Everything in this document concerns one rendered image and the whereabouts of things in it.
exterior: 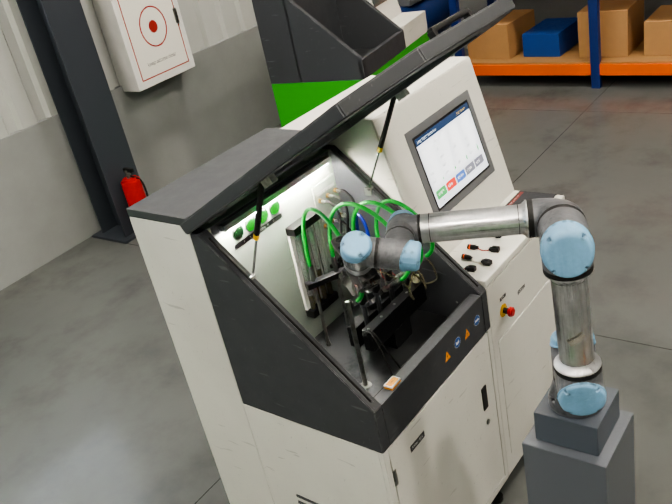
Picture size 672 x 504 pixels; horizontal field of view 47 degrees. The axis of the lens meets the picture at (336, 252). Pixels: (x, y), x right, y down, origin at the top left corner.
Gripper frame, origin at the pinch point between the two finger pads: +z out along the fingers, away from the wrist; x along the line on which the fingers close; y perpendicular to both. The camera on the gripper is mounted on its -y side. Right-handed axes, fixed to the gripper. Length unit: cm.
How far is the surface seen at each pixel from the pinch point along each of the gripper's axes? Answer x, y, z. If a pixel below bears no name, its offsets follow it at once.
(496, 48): 270, -256, 465
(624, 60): 335, -163, 411
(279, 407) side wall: -40, 14, 42
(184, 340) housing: -59, -23, 49
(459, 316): 26, 17, 44
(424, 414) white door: -1, 39, 41
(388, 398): -8.8, 31.5, 20.1
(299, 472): -46, 34, 62
